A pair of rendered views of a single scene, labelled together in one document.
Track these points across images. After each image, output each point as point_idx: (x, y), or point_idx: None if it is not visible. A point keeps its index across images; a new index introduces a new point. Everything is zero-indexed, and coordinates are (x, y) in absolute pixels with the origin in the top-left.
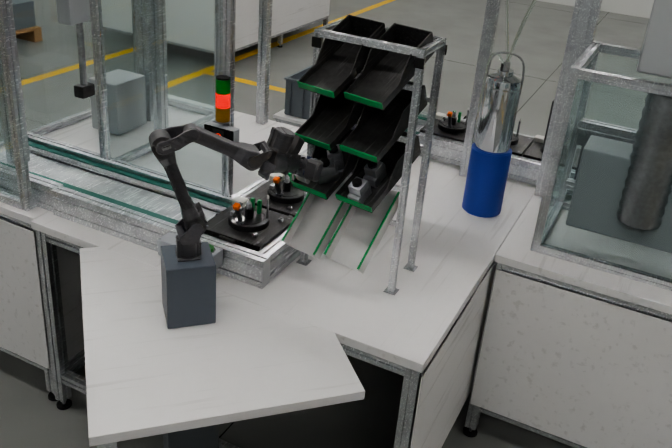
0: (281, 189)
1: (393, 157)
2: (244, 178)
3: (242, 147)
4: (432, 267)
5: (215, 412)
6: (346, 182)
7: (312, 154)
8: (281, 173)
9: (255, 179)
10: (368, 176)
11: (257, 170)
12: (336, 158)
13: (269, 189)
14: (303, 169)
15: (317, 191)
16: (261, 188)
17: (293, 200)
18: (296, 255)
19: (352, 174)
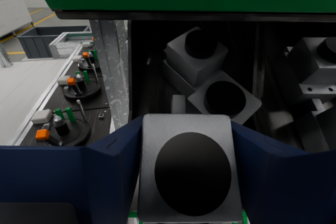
0: (56, 134)
1: (269, 32)
2: (4, 123)
3: None
4: None
5: None
6: (271, 124)
7: (129, 82)
8: (44, 108)
9: (18, 118)
10: (313, 86)
11: (17, 108)
12: (213, 69)
13: (38, 142)
14: (229, 222)
15: (245, 214)
16: (25, 142)
17: (81, 143)
18: (127, 218)
19: (261, 95)
